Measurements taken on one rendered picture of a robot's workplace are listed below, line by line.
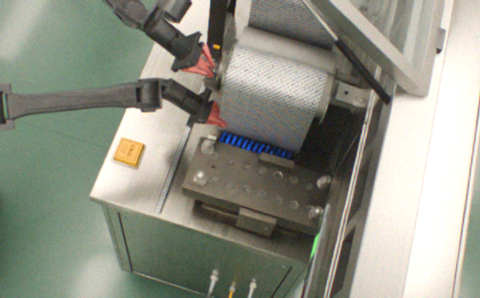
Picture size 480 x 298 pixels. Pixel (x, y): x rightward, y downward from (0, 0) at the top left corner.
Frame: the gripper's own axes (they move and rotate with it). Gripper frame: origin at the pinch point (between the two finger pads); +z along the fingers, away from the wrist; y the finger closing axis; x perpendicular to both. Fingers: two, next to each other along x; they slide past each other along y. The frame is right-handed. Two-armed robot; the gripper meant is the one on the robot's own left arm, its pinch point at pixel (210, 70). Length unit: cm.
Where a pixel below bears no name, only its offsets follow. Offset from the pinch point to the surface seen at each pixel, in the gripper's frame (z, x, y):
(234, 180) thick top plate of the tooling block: 24.0, -7.8, 17.5
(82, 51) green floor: 22, -146, -66
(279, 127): 22.5, 5.3, 4.0
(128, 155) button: 6.9, -36.3, 15.3
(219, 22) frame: 9.2, -18.8, -29.3
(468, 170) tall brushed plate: 33, 54, 17
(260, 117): 16.9, 3.3, 3.9
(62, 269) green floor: 46, -125, 35
